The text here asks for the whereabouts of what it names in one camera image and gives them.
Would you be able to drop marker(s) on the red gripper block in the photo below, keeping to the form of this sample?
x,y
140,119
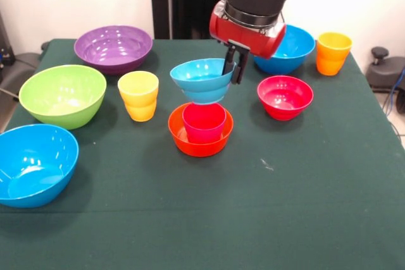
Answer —
x,y
246,37

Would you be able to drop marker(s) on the small blue bowl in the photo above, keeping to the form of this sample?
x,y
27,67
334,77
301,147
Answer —
x,y
202,91

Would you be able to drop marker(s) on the crimson small bowl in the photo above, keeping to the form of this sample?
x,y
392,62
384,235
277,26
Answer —
x,y
284,99

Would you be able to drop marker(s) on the crimson cup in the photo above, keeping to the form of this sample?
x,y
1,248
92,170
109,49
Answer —
x,y
204,127

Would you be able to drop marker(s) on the orange bowl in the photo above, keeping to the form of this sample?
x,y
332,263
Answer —
x,y
199,150

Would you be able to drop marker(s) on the large blue bowl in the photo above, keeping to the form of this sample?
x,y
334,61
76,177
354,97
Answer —
x,y
294,52
34,169

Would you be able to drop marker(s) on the orange cup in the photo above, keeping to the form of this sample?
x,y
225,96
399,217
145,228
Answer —
x,y
333,58

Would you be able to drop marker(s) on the yellow cup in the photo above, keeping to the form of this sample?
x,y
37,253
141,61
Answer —
x,y
138,99

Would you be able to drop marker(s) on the large purple bowl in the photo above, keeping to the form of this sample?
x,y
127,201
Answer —
x,y
112,50

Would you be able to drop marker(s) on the dark green tablecloth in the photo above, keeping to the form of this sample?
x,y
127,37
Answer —
x,y
221,187

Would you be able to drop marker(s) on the black stand base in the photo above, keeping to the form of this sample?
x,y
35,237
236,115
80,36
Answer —
x,y
389,72

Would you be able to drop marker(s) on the large green bowl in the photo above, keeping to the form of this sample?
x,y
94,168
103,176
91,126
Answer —
x,y
63,96

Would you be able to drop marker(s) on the grey stand base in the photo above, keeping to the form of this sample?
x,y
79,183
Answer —
x,y
22,61

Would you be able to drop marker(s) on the black equipment box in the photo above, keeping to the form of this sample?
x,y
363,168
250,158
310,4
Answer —
x,y
4,48

